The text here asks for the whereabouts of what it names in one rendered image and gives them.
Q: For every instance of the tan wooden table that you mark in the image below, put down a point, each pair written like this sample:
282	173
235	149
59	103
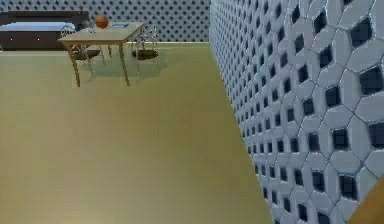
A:
100	36

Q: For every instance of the orange basketball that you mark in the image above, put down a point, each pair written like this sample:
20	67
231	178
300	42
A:
101	21

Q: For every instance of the dark brown bed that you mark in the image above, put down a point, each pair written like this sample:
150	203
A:
30	33

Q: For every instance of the orange wooden door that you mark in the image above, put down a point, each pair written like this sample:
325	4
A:
371	206

